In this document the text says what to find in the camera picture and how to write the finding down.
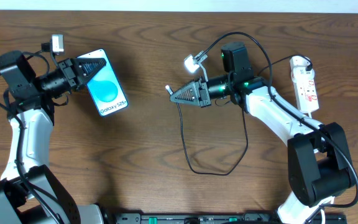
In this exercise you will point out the white USB charger plug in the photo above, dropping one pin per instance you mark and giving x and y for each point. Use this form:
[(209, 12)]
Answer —
[(301, 74)]

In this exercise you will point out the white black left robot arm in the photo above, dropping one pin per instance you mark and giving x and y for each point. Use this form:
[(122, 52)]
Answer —
[(29, 191)]

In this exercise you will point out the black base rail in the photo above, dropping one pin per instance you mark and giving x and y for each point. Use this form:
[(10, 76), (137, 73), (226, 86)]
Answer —
[(138, 218)]

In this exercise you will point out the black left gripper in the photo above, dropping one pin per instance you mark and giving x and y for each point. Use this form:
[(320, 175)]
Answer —
[(71, 73)]

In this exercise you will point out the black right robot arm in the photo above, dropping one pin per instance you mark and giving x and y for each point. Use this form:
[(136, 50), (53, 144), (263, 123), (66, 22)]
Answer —
[(319, 162)]

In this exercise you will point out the white power strip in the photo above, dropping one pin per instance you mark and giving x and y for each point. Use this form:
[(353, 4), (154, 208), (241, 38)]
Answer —
[(305, 92)]

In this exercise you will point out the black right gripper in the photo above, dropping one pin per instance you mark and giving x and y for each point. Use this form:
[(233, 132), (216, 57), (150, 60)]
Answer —
[(202, 93)]

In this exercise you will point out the blue Galaxy smartphone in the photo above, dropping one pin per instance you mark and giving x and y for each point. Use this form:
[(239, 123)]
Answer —
[(104, 87)]

